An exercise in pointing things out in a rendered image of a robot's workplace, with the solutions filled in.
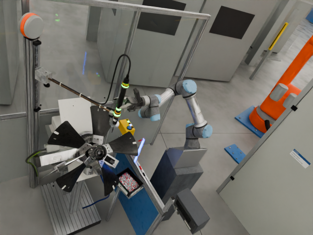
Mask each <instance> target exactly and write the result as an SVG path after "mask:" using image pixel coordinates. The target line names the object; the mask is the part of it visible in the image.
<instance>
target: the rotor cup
mask: <svg viewBox="0 0 313 235"><path fill-rule="evenodd" d="M89 144H91V145H92V147H91V148H89V149H88V150H87V151H84V153H85V156H86V157H88V156H90V157H91V159H92V160H97V161H100V160H103V159H104V158H105V157H106V154H107V150H106V148H105V147H104V146H102V145H101V144H100V145H99V144H97V143H93V142H92V141H91V142H89ZM91 149H92V150H91ZM98 152H101V154H98Z"/></svg>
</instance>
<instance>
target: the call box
mask: <svg viewBox="0 0 313 235"><path fill-rule="evenodd" d="M129 123H130V122H129ZM129 123H128V122H127V119H124V120H119V126H118V128H119V130H120V131H121V133H122V135H124V134H125V133H127V132H131V133H132V135H134V132H135V128H131V130H129V129H128V126H130V124H131V123H130V124H129ZM132 126H133V125H132ZM132 126H131V127H132Z"/></svg>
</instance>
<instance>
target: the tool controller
mask: <svg viewBox="0 0 313 235"><path fill-rule="evenodd" d="M173 205H174V206H175V207H174V210H177V214H178V215H179V214H180V215H181V217H182V219H183V221H184V222H185V224H186V225H187V227H188V228H189V230H190V232H191V233H192V234H195V233H196V232H198V231H199V230H201V229H202V228H204V227H205V225H206V224H207V222H208V221H209V220H210V217H209V216H208V214H207V213H206V212H205V210H204V209H203V207H202V206H201V205H200V203H199V202H198V200H197V199H196V197H195V196H194V194H193V193H192V192H191V190H190V189H189V188H187V189H185V190H183V191H181V192H179V193H178V194H177V195H176V198H175V201H174V203H173Z"/></svg>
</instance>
